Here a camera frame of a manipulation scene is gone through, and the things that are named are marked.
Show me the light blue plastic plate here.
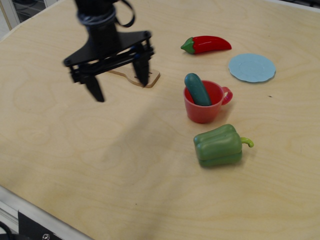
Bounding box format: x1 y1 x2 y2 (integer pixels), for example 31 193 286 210
228 53 276 83

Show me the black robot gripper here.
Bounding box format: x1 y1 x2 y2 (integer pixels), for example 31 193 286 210
64 22 154 102

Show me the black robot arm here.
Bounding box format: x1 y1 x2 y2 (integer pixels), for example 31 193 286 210
63 0 154 102

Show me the green toy bell pepper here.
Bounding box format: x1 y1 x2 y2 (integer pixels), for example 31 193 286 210
193 124 254 168

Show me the black corner bracket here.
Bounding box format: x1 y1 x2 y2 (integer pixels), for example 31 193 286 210
18 212 61 240

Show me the red toy chili pepper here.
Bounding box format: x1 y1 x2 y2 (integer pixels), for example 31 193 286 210
180 35 232 55

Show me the aluminium table frame rail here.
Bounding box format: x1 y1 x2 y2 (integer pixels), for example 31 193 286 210
0 186 91 240

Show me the red plastic cup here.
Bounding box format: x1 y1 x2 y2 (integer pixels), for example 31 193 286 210
183 80 234 124

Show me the dark green toy cucumber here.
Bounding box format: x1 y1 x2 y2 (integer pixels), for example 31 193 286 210
184 73 212 106

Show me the wooden slotted spatula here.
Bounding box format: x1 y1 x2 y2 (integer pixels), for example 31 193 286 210
108 66 161 88

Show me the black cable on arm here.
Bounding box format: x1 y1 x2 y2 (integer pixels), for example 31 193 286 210
113 0 136 28

